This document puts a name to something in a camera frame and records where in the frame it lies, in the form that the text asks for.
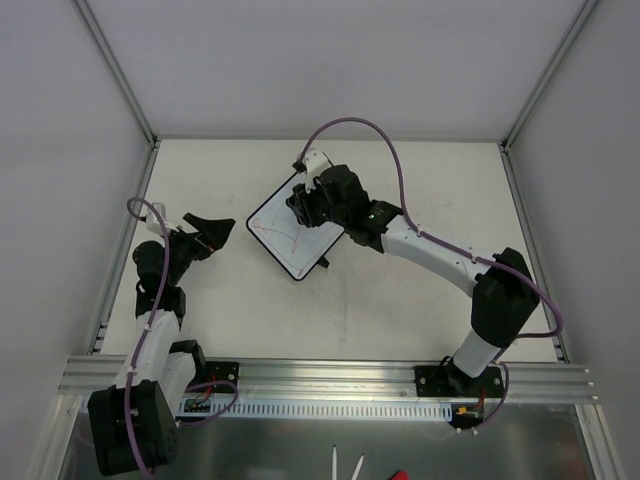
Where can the right aluminium frame post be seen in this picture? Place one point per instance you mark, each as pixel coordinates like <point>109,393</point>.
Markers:
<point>571,35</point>

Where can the aluminium frame post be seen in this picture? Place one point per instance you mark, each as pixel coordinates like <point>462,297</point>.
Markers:
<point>571,35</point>
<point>96,32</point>

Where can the small black-framed whiteboard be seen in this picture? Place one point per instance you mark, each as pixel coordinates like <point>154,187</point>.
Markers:
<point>295,248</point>

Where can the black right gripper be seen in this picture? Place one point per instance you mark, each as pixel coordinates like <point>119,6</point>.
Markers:
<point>304,204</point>

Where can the white stick left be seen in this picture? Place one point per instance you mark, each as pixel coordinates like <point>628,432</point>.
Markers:
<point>334,463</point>

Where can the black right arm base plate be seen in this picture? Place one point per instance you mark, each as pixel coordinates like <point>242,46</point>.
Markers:
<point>444,381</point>

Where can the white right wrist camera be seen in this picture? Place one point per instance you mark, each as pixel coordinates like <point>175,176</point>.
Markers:
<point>313,163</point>

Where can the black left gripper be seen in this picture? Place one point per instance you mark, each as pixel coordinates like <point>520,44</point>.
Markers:
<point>198,238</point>

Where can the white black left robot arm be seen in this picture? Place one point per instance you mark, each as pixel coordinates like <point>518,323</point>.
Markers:
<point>133,420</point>

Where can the red object at bottom edge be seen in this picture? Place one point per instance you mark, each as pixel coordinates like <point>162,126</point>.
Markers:
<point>400,475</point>

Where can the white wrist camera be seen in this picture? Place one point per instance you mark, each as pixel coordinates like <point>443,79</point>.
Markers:
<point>159,217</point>
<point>313,163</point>

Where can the white stick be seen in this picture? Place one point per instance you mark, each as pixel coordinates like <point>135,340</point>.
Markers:
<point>358,467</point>
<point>334,463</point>

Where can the aluminium mounting rail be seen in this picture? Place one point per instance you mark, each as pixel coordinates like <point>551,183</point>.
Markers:
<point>554,383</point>

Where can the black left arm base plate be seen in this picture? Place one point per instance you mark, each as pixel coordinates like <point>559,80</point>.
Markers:
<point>215,377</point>

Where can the white slotted cable duct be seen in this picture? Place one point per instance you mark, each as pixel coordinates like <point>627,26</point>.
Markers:
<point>414,410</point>

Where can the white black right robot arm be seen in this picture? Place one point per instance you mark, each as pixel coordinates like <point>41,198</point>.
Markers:
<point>501,289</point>

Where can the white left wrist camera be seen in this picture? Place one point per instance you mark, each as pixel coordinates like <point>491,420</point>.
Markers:
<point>159,217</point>

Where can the white stick right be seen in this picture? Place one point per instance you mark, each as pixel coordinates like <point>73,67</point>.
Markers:
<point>358,467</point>

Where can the left aluminium frame post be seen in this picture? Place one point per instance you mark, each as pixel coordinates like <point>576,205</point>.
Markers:
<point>96,32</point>

